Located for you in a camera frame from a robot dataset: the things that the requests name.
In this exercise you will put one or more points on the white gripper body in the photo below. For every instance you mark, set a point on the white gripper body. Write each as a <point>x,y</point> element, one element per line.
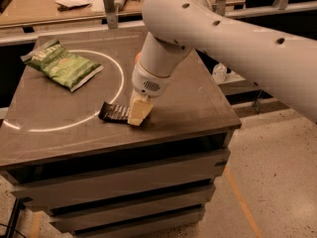
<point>148,81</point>

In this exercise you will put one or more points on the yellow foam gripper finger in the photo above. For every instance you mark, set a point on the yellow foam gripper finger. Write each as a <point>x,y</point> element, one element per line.
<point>140,107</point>

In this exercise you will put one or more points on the black rxbar chocolate bar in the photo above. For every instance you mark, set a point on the black rxbar chocolate bar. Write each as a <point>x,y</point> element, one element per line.
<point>114,113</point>

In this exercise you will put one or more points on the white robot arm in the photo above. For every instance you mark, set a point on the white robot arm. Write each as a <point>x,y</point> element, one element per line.
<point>283,65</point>

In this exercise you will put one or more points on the green jalapeno chip bag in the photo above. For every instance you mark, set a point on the green jalapeno chip bag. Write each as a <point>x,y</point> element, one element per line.
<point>61,66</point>

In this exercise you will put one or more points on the orange ball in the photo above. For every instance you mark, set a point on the orange ball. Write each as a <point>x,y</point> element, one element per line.
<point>137,57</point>

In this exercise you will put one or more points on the grey drawer cabinet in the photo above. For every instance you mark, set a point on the grey drawer cabinet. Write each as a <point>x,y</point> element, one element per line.
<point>97,179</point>

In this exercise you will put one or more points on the white paper sheets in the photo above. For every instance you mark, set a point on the white paper sheets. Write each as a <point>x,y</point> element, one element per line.
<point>72,3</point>

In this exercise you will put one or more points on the wooden background desk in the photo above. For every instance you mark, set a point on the wooden background desk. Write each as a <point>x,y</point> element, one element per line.
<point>30,13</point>

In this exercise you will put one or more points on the grey metal rail frame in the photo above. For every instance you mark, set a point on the grey metal rail frame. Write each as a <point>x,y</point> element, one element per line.
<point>66,30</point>

